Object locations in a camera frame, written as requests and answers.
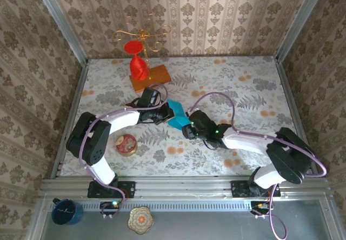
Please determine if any gold wire rack wooden base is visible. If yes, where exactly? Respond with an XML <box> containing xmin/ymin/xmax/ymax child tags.
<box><xmin>112</xmin><ymin>12</ymin><xmax>173</xmax><ymax>94</ymax></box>

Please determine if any slotted grey cable duct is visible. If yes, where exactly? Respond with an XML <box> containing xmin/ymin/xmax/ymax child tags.
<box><xmin>45</xmin><ymin>199</ymin><xmax>271</xmax><ymax>212</ymax></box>

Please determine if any flower-shaped patterned dish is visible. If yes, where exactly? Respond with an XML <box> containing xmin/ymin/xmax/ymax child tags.
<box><xmin>127</xmin><ymin>206</ymin><xmax>155</xmax><ymax>235</ymax></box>

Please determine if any red wine glass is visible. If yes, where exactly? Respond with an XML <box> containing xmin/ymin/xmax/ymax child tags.
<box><xmin>124</xmin><ymin>40</ymin><xmax>150</xmax><ymax>81</ymax></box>

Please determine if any aluminium frame post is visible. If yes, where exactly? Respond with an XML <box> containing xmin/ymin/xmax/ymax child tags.
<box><xmin>275</xmin><ymin>0</ymin><xmax>329</xmax><ymax>62</ymax></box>
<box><xmin>31</xmin><ymin>0</ymin><xmax>89</xmax><ymax>65</ymax></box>

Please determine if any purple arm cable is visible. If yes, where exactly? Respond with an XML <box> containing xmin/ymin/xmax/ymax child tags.
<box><xmin>79</xmin><ymin>83</ymin><xmax>169</xmax><ymax>219</ymax></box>
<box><xmin>192</xmin><ymin>91</ymin><xmax>328</xmax><ymax>240</ymax></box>

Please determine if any aluminium table side rail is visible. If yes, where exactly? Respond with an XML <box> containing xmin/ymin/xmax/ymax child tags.
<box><xmin>275</xmin><ymin>58</ymin><xmax>320</xmax><ymax>177</ymax></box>
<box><xmin>50</xmin><ymin>61</ymin><xmax>90</xmax><ymax>180</ymax></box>

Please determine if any aluminium front rail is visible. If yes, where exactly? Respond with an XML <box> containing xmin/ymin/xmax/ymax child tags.
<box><xmin>39</xmin><ymin>176</ymin><xmax>335</xmax><ymax>200</ymax></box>

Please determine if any dark blue mug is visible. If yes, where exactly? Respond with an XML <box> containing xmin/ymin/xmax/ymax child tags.
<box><xmin>51</xmin><ymin>198</ymin><xmax>84</xmax><ymax>226</ymax></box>

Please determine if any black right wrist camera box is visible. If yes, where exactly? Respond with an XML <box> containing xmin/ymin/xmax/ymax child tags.
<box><xmin>188</xmin><ymin>109</ymin><xmax>217</xmax><ymax>135</ymax></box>

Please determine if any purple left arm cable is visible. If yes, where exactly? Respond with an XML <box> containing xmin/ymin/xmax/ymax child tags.
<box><xmin>79</xmin><ymin>83</ymin><xmax>169</xmax><ymax>219</ymax></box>

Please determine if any blue cloth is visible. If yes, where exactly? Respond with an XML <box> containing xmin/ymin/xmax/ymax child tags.
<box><xmin>166</xmin><ymin>99</ymin><xmax>193</xmax><ymax>131</ymax></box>

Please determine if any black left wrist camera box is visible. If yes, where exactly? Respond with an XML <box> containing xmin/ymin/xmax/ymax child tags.
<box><xmin>125</xmin><ymin>88</ymin><xmax>162</xmax><ymax>109</ymax></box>

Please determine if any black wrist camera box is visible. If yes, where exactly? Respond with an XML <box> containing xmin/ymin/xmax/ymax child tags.
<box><xmin>188</xmin><ymin>109</ymin><xmax>217</xmax><ymax>135</ymax></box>
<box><xmin>125</xmin><ymin>88</ymin><xmax>162</xmax><ymax>109</ymax></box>

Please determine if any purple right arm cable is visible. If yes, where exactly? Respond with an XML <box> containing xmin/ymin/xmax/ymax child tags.
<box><xmin>192</xmin><ymin>91</ymin><xmax>328</xmax><ymax>240</ymax></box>

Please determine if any round red gold tin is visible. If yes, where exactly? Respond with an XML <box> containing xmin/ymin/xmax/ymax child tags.
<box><xmin>115</xmin><ymin>134</ymin><xmax>138</xmax><ymax>157</ymax></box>

